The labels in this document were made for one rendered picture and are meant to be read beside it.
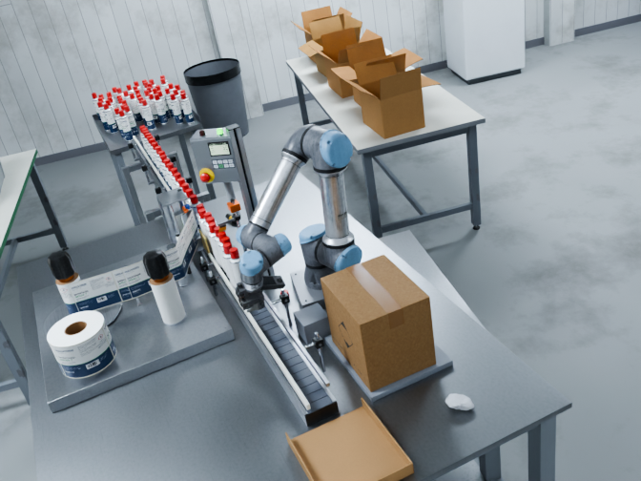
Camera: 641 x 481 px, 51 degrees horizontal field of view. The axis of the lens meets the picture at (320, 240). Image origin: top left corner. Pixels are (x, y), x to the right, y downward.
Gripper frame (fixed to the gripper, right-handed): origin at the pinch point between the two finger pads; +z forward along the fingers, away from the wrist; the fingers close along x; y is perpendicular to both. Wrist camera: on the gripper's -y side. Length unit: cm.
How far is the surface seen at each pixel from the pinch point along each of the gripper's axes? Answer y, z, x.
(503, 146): -271, 188, -140
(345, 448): 0, -25, 64
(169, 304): 29.1, 4.6, -16.1
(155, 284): 31.2, -2.8, -21.8
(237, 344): 11.8, 7.8, 7.3
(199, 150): -1, -24, -58
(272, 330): -0.6, -0.1, 11.0
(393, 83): -134, 51, -122
